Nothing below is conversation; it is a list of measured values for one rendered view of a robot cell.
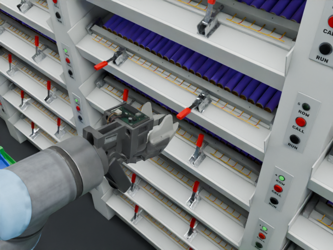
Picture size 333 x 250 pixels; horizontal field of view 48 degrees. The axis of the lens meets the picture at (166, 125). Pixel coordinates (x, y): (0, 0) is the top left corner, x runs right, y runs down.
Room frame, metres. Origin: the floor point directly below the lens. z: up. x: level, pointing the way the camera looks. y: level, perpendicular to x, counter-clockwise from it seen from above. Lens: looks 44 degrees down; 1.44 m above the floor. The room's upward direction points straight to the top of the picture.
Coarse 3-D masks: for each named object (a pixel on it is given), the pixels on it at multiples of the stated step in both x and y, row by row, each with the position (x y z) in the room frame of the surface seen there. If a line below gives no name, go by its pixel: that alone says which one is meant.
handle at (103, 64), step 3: (114, 54) 0.80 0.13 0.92; (114, 57) 0.80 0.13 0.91; (117, 57) 0.80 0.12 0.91; (108, 60) 0.79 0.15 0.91; (111, 60) 0.79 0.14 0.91; (99, 63) 0.77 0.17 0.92; (102, 63) 0.77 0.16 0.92; (105, 63) 0.77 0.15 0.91; (96, 66) 0.76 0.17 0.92; (99, 66) 0.76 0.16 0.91; (102, 66) 0.76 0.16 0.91; (96, 69) 0.75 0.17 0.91
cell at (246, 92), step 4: (252, 80) 0.66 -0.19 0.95; (256, 80) 0.66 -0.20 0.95; (248, 84) 0.66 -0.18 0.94; (252, 84) 0.65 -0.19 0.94; (256, 84) 0.65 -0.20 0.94; (248, 88) 0.64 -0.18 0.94; (252, 88) 0.64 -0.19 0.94; (244, 92) 0.63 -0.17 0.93; (248, 92) 0.63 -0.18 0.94; (252, 92) 0.64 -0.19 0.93; (244, 96) 0.63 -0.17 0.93; (248, 96) 0.63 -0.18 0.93
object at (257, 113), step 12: (96, 36) 0.90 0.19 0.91; (108, 36) 0.88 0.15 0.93; (132, 48) 0.82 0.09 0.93; (132, 60) 0.80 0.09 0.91; (144, 60) 0.79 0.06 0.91; (156, 60) 0.77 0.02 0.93; (156, 72) 0.74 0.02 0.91; (168, 72) 0.74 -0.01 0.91; (180, 72) 0.71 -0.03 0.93; (180, 84) 0.69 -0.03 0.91; (192, 84) 0.69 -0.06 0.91; (204, 84) 0.67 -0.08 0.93; (216, 96) 0.64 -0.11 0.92; (228, 96) 0.63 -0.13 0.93; (240, 108) 0.60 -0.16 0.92; (252, 108) 0.59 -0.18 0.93; (264, 120) 0.56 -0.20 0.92
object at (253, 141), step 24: (96, 24) 0.94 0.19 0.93; (96, 48) 0.88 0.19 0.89; (120, 72) 0.78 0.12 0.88; (144, 72) 0.76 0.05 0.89; (168, 96) 0.68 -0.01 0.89; (192, 96) 0.67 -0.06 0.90; (192, 120) 0.64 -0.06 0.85; (216, 120) 0.59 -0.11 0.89; (240, 120) 0.58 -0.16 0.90; (240, 144) 0.55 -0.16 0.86; (264, 144) 0.49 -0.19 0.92
